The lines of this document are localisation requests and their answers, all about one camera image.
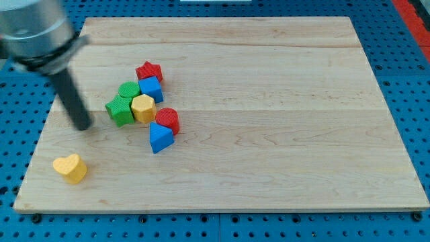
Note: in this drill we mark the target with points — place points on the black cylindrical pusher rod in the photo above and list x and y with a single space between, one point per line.
70 99

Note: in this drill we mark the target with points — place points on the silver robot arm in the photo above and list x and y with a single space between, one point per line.
39 37

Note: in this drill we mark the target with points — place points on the yellow hexagon block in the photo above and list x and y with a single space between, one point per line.
144 108

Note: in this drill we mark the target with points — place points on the yellow heart block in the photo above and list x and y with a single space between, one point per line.
72 168

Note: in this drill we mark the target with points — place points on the green star block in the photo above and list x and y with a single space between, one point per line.
119 110

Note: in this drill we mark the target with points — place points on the green cylinder block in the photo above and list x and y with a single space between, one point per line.
129 89

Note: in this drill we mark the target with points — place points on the red star block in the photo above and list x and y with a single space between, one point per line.
149 70

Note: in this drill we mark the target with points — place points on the blue cube block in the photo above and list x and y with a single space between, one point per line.
150 86

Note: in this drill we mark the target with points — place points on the red cylinder block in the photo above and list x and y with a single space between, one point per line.
169 118

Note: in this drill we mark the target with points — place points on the blue triangle block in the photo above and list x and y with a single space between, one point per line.
160 137

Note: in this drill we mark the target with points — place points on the wooden board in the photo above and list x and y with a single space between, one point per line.
277 115

